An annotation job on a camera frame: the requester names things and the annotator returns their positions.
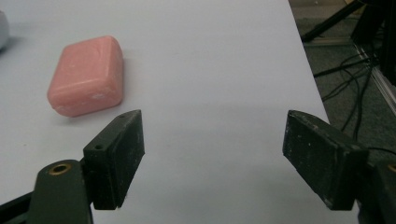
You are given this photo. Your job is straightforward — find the black equipment box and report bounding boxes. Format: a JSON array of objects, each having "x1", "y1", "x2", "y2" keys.
[{"x1": 350, "y1": 0, "x2": 396, "y2": 87}]

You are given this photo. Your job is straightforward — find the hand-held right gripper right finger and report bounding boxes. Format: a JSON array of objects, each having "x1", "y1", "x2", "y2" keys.
[{"x1": 282, "y1": 109, "x2": 375, "y2": 212}]

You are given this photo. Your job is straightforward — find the black stand leg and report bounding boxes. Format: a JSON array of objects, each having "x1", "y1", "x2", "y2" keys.
[{"x1": 300, "y1": 0, "x2": 367, "y2": 44}]

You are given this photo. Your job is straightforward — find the white round object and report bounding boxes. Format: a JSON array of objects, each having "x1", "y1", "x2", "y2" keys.
[{"x1": 0, "y1": 10, "x2": 10, "y2": 50}]

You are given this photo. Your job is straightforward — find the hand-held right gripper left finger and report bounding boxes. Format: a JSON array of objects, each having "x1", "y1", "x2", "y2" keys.
[{"x1": 81, "y1": 109, "x2": 146, "y2": 211}]

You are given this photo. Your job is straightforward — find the black cable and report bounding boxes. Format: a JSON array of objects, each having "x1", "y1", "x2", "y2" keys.
[
  {"x1": 312, "y1": 57, "x2": 379, "y2": 103},
  {"x1": 340, "y1": 54, "x2": 375, "y2": 141}
]

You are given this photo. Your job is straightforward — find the pink soap bar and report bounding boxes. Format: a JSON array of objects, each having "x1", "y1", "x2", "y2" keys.
[{"x1": 47, "y1": 35, "x2": 125, "y2": 119}]

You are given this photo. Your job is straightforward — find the metal rail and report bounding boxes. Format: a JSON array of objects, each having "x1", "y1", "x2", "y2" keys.
[{"x1": 354, "y1": 43, "x2": 396, "y2": 116}]

